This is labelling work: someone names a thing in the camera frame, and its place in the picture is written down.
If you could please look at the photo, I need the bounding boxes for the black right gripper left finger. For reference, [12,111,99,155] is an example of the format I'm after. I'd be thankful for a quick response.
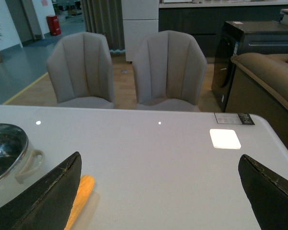
[0,152,82,230]

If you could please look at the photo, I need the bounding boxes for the beige chair right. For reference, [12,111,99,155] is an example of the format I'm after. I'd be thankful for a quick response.
[132,31,207,112]

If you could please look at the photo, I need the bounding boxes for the black washing machine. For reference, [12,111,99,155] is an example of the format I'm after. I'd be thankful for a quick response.
[211,20,288,113]

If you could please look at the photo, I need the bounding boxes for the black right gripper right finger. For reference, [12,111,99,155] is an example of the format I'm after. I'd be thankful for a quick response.
[238,154,288,230]

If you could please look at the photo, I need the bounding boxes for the black white table sticker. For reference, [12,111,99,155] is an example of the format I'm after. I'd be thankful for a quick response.
[214,113,255,125]

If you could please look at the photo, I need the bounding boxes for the grey curtain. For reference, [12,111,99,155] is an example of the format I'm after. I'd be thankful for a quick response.
[81,0,125,50]

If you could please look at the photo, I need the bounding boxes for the beige steel cooking pot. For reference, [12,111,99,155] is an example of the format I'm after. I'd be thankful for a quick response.
[0,123,46,207]

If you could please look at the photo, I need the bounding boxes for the tan sofa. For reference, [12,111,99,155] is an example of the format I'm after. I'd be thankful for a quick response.
[226,53,288,149]

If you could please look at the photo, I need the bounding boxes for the yellow corn cob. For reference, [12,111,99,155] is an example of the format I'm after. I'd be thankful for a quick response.
[64,175,95,230]

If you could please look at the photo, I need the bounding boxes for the red bin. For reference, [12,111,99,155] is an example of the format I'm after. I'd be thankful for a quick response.
[46,15,61,36]

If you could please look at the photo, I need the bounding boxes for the dark kitchen counter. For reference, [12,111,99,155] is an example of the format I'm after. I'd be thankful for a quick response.
[158,0,288,58]

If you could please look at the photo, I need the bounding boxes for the beige chair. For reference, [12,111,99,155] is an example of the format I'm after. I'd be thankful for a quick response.
[132,31,207,112]
[46,32,115,109]

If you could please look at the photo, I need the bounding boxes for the white cabinet column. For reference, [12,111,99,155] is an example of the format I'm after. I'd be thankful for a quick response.
[121,0,159,62]

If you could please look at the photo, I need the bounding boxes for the beige chair left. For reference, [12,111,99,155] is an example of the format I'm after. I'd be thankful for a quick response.
[46,32,115,109]

